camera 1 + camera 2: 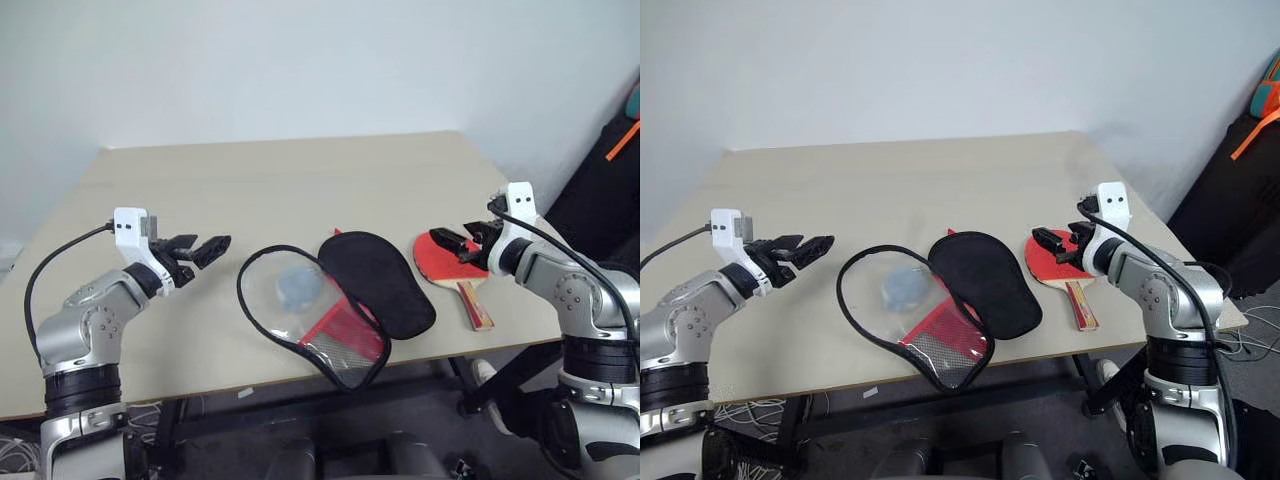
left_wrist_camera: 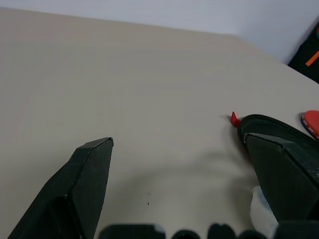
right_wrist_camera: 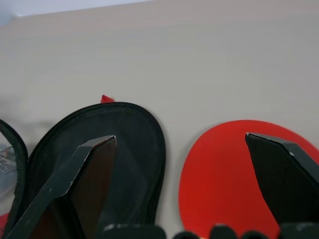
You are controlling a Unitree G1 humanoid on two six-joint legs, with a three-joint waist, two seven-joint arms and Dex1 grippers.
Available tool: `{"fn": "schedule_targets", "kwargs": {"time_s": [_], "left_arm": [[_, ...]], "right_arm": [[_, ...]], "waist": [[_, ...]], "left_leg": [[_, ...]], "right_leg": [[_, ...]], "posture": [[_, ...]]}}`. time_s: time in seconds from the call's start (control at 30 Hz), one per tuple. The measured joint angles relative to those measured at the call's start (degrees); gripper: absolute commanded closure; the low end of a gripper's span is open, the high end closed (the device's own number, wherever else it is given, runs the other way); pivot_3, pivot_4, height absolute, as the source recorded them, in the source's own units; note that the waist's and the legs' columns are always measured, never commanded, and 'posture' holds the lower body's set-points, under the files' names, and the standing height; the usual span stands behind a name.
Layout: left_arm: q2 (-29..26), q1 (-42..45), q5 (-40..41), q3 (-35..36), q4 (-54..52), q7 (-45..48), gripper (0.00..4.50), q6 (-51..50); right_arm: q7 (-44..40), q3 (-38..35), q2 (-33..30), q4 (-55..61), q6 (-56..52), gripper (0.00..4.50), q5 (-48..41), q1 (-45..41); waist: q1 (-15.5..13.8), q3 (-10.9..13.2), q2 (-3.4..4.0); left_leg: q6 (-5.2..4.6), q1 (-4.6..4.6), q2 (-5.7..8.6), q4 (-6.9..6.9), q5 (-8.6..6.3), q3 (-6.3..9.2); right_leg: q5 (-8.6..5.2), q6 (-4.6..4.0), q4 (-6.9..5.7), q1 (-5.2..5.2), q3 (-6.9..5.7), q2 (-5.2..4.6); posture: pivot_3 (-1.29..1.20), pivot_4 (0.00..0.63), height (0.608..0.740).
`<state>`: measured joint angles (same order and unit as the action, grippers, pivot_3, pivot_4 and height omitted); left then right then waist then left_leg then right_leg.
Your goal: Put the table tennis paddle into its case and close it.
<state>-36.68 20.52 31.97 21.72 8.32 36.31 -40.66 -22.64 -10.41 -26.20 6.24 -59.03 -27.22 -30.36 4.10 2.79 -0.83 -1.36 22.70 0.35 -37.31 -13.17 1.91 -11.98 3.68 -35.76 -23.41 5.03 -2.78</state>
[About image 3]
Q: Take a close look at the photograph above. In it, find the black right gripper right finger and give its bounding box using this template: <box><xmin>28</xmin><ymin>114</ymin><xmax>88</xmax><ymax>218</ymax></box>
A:
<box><xmin>245</xmin><ymin>132</ymin><xmax>319</xmax><ymax>226</ymax></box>

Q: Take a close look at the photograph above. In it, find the red table tennis paddle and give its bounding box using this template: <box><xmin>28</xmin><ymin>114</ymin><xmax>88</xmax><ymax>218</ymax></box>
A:
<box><xmin>179</xmin><ymin>119</ymin><xmax>319</xmax><ymax>239</ymax></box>

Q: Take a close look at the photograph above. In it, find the red and black bag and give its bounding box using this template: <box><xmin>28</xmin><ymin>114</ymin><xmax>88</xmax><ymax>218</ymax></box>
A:
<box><xmin>0</xmin><ymin>94</ymin><xmax>167</xmax><ymax>239</ymax></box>

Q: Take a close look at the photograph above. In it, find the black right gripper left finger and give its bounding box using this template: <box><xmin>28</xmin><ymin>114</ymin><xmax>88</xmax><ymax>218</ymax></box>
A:
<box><xmin>4</xmin><ymin>135</ymin><xmax>118</xmax><ymax>239</ymax></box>

